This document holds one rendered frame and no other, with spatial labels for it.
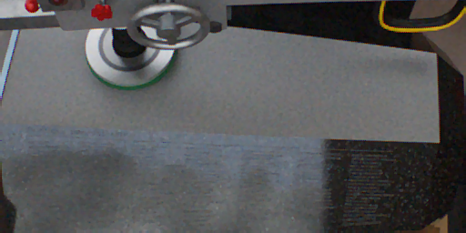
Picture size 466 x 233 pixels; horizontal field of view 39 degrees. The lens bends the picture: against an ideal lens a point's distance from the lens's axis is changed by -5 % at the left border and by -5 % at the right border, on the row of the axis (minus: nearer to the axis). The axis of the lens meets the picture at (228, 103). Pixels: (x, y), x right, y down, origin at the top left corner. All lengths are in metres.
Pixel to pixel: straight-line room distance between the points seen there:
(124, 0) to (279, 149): 0.53
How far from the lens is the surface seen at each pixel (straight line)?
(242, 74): 1.60
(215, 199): 1.61
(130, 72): 1.56
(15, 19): 1.41
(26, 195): 1.71
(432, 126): 1.60
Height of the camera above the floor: 2.23
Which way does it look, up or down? 66 degrees down
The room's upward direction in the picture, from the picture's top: 2 degrees counter-clockwise
